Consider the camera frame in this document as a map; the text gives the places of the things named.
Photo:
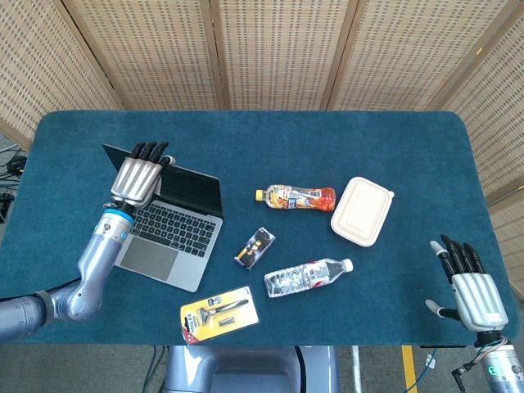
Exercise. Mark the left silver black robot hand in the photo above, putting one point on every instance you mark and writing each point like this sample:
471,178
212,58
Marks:
135,180

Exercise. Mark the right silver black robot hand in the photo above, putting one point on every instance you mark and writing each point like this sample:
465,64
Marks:
479,299

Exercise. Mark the grey laptop computer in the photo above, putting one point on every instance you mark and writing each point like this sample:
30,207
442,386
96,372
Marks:
184,229

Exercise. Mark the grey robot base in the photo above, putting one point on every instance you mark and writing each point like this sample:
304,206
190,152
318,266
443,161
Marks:
245,368

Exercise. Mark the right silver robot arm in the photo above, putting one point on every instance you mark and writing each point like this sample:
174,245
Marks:
503,368

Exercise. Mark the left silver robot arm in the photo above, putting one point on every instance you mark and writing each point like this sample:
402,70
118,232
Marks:
96,262

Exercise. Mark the small black purple carton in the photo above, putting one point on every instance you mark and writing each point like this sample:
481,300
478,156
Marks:
254,249

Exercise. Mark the beige lidded food container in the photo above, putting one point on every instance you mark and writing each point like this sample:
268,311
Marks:
360,213

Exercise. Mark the blue carpet table cover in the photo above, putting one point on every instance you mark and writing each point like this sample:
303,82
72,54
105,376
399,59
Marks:
286,147

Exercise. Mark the orange iced tea bottle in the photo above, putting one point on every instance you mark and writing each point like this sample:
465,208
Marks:
294,199

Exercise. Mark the yellow razor blister pack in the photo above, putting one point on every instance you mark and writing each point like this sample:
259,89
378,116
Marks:
241,317

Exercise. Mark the clear plastic water bottle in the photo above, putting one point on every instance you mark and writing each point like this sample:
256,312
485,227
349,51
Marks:
303,277

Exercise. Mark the woven rattan folding screen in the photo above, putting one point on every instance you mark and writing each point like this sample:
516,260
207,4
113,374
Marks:
278,53

